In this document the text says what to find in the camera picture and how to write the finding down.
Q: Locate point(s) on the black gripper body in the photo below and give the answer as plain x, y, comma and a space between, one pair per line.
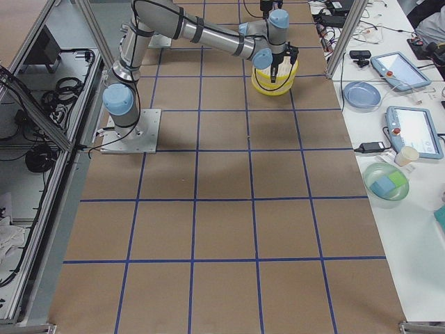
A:
277, 60

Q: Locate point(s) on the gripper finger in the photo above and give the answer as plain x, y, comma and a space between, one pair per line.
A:
273, 75

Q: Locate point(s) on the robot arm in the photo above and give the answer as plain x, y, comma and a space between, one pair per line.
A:
193, 60
268, 5

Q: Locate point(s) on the yellow rimmed bamboo steamer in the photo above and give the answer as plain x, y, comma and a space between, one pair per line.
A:
265, 86

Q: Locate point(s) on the black webcam on desk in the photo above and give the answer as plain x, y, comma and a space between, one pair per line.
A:
360, 57

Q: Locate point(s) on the blue round plate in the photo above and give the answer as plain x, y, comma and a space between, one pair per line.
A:
362, 95

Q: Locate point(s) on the blue teach pendant far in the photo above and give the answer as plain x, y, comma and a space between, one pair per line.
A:
396, 69

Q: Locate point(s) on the blue teach pendant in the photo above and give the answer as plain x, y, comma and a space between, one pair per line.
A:
396, 69
413, 127

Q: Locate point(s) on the black power adapter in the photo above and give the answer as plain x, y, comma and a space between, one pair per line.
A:
371, 147

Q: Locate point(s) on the blue teach pendant near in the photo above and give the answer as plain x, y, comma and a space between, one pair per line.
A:
413, 127

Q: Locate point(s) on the beige paper cup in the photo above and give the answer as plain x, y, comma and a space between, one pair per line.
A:
406, 155

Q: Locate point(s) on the green plate with blocks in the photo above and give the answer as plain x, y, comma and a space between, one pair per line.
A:
386, 184

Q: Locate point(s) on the teal box at edge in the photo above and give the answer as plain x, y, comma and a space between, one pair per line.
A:
439, 215

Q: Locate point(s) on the white crumpled cloth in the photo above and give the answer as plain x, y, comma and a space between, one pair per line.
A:
12, 236

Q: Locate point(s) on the right aluminium frame post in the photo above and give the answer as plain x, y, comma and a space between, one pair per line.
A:
352, 20

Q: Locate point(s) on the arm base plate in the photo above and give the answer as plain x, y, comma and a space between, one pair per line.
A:
159, 41
143, 138

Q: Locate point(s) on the black monitor under frame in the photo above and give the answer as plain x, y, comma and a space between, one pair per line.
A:
45, 51

